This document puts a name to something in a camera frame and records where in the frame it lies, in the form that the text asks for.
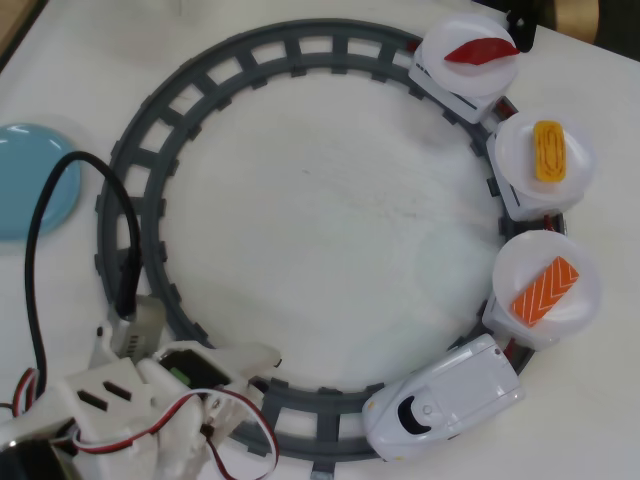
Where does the blue round dish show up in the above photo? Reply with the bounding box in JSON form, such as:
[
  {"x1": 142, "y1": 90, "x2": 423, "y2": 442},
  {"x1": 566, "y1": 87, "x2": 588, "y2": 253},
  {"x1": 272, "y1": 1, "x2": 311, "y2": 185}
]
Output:
[{"x1": 0, "y1": 121, "x2": 84, "y2": 244}]

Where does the tan wooden object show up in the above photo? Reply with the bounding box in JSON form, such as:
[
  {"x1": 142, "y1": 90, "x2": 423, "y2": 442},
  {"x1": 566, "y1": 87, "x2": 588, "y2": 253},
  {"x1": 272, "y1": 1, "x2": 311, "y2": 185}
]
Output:
[{"x1": 537, "y1": 0, "x2": 599, "y2": 44}]

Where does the orange salmon sushi piece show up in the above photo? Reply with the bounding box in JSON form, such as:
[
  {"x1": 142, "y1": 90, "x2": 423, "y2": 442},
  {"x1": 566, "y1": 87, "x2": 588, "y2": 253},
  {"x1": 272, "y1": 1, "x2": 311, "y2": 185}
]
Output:
[{"x1": 509, "y1": 255, "x2": 581, "y2": 329}]

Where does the white toy Shinkansen locomotive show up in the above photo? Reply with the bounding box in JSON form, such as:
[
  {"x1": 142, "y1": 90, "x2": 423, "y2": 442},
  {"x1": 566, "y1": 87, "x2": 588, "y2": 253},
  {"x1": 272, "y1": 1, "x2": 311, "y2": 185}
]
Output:
[{"x1": 362, "y1": 333, "x2": 525, "y2": 464}]

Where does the grey circular toy train track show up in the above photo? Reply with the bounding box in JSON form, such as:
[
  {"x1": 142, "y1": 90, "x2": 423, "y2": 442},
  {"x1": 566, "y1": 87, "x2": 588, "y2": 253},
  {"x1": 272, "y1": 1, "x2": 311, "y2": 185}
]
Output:
[{"x1": 94, "y1": 17, "x2": 569, "y2": 461}]

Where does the black camera cable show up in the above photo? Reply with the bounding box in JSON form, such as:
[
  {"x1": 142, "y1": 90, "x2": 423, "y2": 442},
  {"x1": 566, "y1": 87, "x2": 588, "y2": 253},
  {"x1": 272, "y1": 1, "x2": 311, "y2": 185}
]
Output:
[{"x1": 24, "y1": 149, "x2": 145, "y2": 396}]

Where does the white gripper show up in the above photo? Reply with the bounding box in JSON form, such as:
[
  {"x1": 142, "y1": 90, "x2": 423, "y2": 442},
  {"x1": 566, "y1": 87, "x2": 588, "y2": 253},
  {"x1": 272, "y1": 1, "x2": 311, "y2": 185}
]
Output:
[{"x1": 137, "y1": 342, "x2": 282, "y2": 480}]

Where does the red tuna sushi piece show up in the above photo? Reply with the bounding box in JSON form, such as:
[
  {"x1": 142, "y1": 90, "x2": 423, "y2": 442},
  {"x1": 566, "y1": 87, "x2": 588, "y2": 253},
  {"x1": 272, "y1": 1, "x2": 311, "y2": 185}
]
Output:
[{"x1": 443, "y1": 37, "x2": 520, "y2": 68}]

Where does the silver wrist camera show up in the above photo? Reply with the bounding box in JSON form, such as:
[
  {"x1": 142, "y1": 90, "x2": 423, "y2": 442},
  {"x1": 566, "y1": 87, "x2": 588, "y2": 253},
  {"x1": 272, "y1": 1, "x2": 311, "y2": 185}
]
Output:
[{"x1": 107, "y1": 294, "x2": 166, "y2": 361}]

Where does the yellow egg sushi piece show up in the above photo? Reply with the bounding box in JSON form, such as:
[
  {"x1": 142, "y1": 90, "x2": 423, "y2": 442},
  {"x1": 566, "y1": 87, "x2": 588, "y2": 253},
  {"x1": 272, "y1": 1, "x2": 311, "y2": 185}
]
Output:
[{"x1": 532, "y1": 119, "x2": 569, "y2": 184}]

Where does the red white black servo wire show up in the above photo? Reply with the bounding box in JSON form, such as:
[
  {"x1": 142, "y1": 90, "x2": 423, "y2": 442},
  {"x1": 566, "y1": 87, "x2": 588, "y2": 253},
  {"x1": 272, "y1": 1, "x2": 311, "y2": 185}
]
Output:
[{"x1": 0, "y1": 367, "x2": 281, "y2": 479}]

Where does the white round plastic plate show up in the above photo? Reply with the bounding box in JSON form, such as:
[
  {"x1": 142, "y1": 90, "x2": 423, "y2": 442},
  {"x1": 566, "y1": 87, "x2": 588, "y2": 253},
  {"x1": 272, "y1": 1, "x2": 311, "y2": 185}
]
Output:
[
  {"x1": 492, "y1": 230, "x2": 601, "y2": 341},
  {"x1": 423, "y1": 14, "x2": 521, "y2": 99},
  {"x1": 494, "y1": 112, "x2": 597, "y2": 205}
]

